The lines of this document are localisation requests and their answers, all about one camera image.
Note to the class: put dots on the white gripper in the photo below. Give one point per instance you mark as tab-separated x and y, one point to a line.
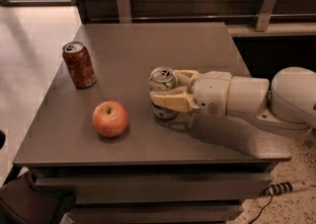
210	94

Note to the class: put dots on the white green 7up can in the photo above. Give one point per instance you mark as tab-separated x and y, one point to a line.
163	79

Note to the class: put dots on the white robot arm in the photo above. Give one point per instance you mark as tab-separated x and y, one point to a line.
284	105

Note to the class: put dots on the red yellow apple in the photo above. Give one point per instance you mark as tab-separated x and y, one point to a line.
110	119

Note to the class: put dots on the red soda can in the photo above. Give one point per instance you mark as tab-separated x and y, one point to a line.
78	61

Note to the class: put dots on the grey drawer cabinet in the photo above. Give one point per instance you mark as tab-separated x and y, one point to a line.
189	169

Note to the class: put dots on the grey side shelf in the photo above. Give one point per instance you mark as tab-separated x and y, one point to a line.
274	30

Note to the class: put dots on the white power strip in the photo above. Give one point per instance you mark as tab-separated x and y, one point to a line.
285	187

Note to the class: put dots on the dark brown chair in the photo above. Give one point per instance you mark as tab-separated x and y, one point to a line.
22	202

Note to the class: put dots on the left metal wall bracket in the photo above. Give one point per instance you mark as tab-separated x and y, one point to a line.
124	11

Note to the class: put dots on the metal wall bracket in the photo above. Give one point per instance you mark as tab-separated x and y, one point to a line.
124	11
264	15

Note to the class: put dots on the horizontal metal rail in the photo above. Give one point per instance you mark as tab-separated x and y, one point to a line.
213	17

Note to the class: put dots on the right metal wall bracket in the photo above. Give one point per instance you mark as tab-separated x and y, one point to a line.
264	15

